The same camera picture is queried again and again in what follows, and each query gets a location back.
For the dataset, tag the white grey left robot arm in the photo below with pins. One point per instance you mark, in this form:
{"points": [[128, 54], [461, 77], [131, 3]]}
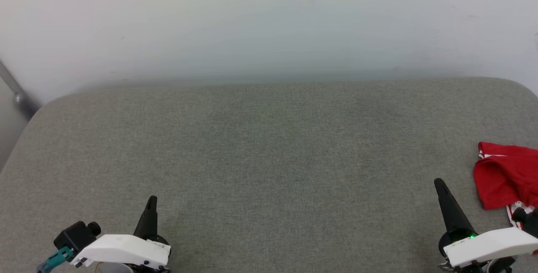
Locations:
{"points": [[111, 268]]}

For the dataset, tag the red and white garment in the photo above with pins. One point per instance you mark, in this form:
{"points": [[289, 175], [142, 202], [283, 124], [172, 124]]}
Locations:
{"points": [[504, 176]]}

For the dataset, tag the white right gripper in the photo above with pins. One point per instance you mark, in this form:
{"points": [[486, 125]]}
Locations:
{"points": [[491, 243]]}

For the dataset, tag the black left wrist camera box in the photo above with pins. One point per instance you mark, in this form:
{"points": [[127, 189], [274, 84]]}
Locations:
{"points": [[75, 235]]}

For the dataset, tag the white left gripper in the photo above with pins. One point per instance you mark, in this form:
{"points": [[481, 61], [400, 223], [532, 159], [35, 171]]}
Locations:
{"points": [[122, 248]]}

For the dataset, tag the grey metal pole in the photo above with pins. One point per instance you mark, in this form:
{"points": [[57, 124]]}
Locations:
{"points": [[19, 96]]}

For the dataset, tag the grey fabric sofa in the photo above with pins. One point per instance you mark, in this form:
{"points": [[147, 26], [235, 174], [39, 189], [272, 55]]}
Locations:
{"points": [[269, 159]]}

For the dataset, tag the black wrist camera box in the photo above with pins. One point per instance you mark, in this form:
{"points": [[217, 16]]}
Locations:
{"points": [[75, 235], [530, 221]]}

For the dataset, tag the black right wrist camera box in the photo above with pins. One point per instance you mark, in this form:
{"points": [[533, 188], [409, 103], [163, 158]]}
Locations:
{"points": [[530, 221]]}

